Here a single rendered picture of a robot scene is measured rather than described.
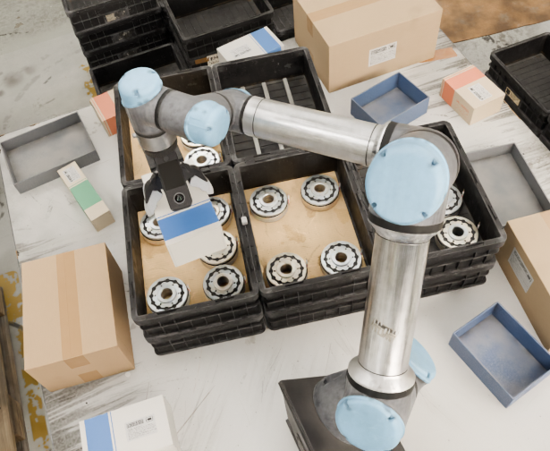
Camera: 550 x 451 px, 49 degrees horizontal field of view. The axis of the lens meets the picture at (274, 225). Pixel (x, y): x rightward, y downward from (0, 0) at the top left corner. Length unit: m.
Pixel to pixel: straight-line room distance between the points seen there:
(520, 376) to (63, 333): 1.11
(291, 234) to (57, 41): 2.45
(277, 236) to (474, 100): 0.80
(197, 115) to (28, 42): 2.84
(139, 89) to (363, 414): 0.66
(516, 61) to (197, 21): 1.42
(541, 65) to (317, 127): 1.99
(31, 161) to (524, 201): 1.54
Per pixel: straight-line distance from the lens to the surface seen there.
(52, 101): 3.39
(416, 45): 2.15
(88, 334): 1.53
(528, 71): 2.92
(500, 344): 1.64
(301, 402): 1.25
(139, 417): 1.49
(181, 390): 1.58
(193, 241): 1.26
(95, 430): 1.51
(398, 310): 0.97
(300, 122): 1.08
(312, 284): 1.40
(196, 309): 1.40
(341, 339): 1.59
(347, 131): 1.06
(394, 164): 0.88
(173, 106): 1.05
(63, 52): 3.66
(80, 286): 1.59
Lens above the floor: 2.17
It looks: 56 degrees down
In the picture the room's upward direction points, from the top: 8 degrees counter-clockwise
